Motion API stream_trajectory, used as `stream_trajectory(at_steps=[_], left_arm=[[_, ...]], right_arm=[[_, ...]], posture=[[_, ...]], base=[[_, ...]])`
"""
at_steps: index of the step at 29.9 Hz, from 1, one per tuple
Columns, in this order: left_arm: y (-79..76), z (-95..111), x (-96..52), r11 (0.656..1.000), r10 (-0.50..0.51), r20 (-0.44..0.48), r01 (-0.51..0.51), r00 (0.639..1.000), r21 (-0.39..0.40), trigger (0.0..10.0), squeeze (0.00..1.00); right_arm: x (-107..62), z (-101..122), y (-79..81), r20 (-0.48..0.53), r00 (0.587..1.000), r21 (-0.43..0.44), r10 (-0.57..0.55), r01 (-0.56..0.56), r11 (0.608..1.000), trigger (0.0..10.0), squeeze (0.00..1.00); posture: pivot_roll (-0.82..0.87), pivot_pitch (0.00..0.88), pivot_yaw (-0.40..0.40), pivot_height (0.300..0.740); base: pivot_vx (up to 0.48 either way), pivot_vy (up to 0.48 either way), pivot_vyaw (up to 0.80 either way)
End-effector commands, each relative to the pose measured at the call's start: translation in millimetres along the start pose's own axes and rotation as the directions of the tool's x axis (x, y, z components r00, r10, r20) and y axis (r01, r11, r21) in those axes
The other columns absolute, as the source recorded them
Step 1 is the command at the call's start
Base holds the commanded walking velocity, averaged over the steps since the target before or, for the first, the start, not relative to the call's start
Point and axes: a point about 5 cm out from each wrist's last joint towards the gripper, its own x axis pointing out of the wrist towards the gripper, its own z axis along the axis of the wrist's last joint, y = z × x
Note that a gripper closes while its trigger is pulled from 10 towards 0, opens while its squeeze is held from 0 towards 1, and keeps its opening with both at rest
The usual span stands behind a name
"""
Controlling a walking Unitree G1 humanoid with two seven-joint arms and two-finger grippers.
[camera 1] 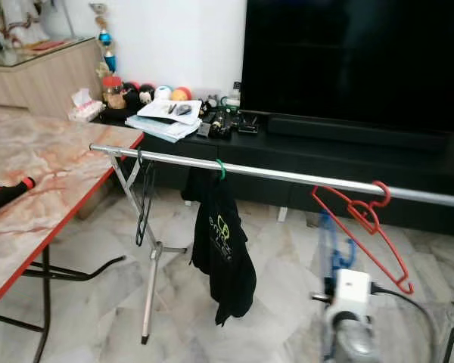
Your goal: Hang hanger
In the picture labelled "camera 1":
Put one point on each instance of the stack of white papers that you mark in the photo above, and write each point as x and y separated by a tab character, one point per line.
163	121

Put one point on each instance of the orange ball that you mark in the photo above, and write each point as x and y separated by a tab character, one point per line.
181	94

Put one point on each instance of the marble-top folding table red edge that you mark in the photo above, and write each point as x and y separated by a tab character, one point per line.
45	174

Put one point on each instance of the large black television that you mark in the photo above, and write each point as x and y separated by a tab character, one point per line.
356	60

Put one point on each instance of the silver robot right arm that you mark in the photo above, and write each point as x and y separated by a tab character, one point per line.
352	344

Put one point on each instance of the green plastic hanger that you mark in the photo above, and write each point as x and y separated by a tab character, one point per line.
221	170

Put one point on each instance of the white ball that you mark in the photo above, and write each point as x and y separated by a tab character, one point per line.
163	93

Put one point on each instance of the red plastic hanger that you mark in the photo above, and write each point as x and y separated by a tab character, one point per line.
384	184

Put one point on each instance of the small clear bottle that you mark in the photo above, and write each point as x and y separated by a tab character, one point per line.
234	94

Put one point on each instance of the dark plush toy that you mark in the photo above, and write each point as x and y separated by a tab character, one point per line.
138	93

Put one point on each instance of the long black TV console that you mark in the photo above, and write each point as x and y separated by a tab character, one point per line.
408	162

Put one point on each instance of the black shirt with small logo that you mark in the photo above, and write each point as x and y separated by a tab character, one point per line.
227	265

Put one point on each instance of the silver clothes rack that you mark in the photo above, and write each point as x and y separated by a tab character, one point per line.
287	175

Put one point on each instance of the blue plastic hanger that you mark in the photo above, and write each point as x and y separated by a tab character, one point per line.
327	234

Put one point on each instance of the light wooden cabinet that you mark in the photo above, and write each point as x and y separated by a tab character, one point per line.
38	83

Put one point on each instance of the black jacket with red cuffs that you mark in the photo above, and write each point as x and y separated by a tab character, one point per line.
0	198

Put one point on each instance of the trophy with blue ball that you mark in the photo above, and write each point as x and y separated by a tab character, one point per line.
107	57

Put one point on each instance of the jar with red lid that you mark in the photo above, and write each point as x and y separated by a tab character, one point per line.
112	94

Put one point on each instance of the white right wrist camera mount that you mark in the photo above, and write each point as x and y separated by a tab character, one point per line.
353	291

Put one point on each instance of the white tissue pack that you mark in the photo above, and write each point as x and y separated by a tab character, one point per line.
85	110

